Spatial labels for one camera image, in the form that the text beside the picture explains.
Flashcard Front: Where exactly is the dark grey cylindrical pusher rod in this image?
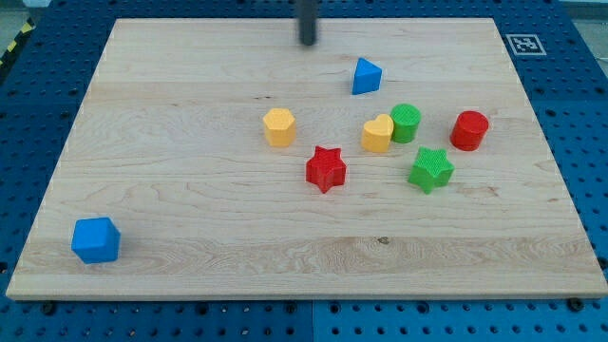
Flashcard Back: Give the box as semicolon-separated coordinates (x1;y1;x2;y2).
297;0;318;47

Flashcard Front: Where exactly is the blue triangle block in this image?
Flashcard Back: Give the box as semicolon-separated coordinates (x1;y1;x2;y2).
351;58;382;95

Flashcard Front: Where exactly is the yellow hexagon block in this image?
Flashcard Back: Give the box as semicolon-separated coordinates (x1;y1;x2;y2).
262;108;296;147

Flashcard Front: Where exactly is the yellow heart block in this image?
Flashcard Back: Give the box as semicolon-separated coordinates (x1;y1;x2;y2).
361;114;394;153

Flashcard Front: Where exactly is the green cylinder block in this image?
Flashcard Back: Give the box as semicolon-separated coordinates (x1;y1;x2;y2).
390;104;422;143

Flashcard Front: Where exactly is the red star block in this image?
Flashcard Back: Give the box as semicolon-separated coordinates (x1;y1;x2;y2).
306;145;347;194

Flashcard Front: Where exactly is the light wooden board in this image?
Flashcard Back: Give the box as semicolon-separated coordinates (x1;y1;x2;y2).
7;18;607;300

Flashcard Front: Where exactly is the red cylinder block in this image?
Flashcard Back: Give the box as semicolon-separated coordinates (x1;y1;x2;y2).
450;110;489;151

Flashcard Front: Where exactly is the green star block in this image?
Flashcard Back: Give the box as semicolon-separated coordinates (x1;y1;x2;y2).
408;146;455;194

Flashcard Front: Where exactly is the white fiducial marker tag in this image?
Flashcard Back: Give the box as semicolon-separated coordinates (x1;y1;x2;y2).
505;33;546;56

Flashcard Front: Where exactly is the yellow black hazard tape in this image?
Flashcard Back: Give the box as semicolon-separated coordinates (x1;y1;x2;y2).
1;17;36;69

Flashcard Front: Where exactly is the blue cube block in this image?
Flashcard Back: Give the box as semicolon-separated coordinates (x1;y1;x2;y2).
71;217;121;264

